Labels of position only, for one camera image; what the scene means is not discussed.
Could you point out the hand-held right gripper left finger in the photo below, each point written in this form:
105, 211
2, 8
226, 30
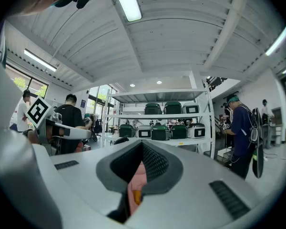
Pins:
85, 175

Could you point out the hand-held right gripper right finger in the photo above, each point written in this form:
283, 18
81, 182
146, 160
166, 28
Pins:
193, 187

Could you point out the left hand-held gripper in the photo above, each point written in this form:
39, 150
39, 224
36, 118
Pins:
38, 111

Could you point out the person's left forearm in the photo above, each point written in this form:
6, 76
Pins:
33, 137

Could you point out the white box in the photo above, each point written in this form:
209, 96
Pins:
225, 151

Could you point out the green rice cooker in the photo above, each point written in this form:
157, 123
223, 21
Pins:
178, 132
172, 108
126, 131
160, 133
153, 109

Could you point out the white rice cooker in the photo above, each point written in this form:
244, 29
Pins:
196, 131
144, 132
191, 108

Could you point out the black framed window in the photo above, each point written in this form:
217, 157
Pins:
35, 85

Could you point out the black and green device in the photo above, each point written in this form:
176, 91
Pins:
258, 161

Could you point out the round ceiling downlight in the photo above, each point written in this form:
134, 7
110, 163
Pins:
159, 82
132, 85

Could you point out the white metal shelf rack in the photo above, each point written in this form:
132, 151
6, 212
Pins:
157, 116

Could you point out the black staircase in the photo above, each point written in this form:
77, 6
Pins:
215, 82

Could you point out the blue wall poster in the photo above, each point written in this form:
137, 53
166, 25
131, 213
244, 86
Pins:
83, 104

